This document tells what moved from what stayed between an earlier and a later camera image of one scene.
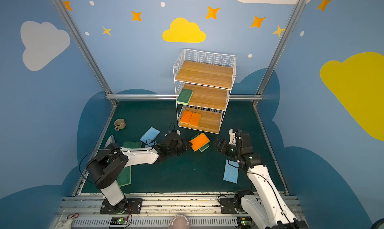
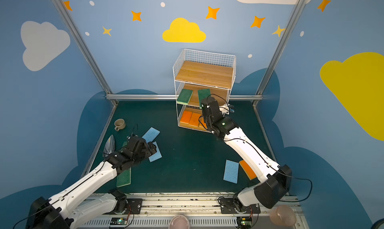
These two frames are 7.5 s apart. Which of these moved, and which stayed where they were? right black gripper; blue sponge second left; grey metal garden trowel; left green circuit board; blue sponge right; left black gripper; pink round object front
Moved: left black gripper; right black gripper
Stayed: pink round object front; blue sponge second left; grey metal garden trowel; left green circuit board; blue sponge right
